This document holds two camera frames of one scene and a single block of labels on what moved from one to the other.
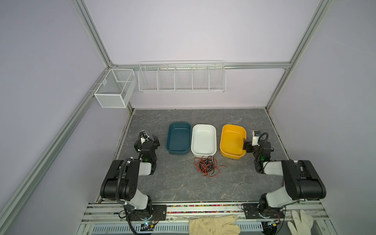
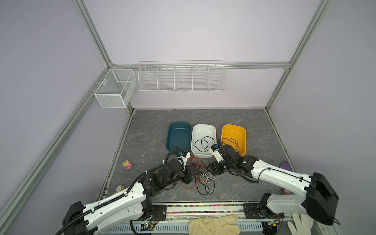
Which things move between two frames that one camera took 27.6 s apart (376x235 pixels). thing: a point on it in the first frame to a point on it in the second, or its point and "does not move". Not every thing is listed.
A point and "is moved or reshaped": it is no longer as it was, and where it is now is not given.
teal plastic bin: x=179 y=138 does not move
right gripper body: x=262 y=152 to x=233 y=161
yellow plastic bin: x=231 y=140 does not move
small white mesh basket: x=115 y=88 does not move
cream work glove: x=217 y=225 does not move
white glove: x=302 y=226 does not move
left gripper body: x=147 y=142 to x=189 y=175
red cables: x=208 y=165 is moved or reshaped
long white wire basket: x=182 y=76 does not move
